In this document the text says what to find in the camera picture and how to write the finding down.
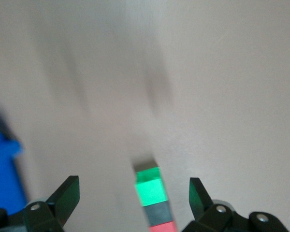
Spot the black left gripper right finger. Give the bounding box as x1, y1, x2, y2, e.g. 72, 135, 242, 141
181, 177, 290, 232

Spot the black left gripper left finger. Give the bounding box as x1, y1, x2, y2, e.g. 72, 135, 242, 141
0, 175, 80, 232

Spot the blue plastic bin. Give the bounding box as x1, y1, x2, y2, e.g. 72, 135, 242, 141
0, 127, 28, 216

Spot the red cube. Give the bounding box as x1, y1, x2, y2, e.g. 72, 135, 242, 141
148, 221, 177, 232

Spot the black cube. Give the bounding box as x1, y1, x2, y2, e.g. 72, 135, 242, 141
142, 202, 172, 223

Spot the green cube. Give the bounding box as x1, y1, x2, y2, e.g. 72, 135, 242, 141
134, 167, 169, 207

